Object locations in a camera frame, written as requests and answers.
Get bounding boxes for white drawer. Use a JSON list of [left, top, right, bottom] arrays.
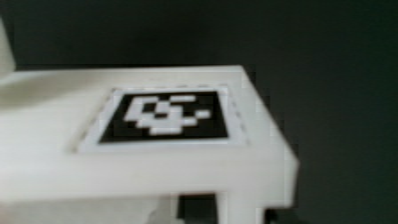
[[0, 66, 298, 224]]

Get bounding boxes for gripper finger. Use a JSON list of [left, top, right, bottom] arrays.
[[178, 194, 219, 224]]

